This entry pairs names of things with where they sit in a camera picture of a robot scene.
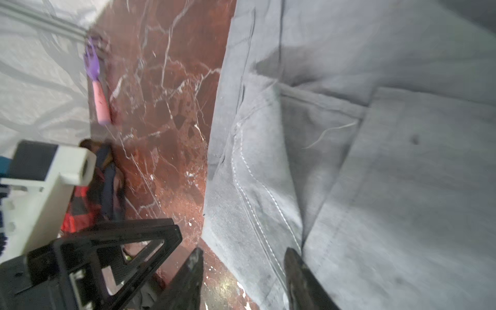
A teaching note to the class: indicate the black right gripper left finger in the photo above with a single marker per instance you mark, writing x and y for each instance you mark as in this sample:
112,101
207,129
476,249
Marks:
184,291

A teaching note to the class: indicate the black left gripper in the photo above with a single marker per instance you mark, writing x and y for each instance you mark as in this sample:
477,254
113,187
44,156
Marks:
102,267

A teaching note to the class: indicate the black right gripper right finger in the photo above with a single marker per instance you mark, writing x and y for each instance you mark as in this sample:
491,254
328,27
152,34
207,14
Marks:
303,289

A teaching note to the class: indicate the grey long sleeve shirt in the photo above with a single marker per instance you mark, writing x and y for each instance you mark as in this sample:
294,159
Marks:
361,134

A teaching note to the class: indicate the red black plaid shirt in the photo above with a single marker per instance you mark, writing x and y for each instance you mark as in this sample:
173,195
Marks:
103,199

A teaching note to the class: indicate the purple pink toy rake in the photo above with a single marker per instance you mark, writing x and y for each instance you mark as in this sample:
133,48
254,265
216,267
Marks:
92,68

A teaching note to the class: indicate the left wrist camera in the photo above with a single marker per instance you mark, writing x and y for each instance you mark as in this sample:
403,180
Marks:
40,182

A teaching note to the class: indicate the aluminium frame rails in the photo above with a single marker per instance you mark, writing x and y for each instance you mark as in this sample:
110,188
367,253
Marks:
41,21

